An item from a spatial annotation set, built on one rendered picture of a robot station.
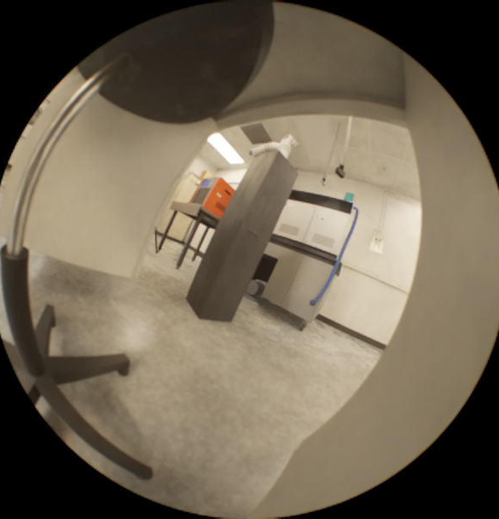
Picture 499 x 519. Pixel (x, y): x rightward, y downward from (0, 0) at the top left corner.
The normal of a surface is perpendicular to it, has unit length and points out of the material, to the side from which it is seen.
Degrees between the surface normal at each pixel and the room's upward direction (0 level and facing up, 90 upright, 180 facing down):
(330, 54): 180
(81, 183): 90
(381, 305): 90
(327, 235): 90
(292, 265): 90
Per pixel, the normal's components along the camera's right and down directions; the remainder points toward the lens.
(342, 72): -0.42, 0.91
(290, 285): -0.50, -0.24
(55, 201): 0.76, 0.34
